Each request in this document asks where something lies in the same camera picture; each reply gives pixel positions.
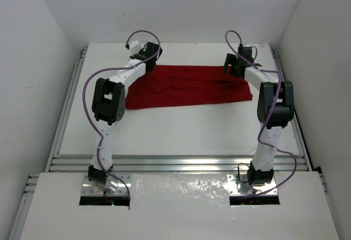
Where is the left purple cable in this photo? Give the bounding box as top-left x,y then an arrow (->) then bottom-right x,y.
82,29 -> 161,197

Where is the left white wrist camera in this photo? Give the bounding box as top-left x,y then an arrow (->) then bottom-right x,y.
126,40 -> 142,56

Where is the red t-shirt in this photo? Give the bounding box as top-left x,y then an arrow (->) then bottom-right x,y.
126,65 -> 253,110

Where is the right black base cable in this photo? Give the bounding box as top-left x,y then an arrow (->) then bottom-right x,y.
236,163 -> 250,188

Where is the purple cable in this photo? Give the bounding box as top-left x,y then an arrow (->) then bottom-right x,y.
82,29 -> 161,197
224,30 -> 298,197

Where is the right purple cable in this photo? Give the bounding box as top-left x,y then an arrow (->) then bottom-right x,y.
224,30 -> 298,197

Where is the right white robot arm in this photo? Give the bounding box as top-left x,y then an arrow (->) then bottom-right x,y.
223,43 -> 294,186

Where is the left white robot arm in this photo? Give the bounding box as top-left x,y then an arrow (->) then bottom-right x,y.
88,41 -> 162,185

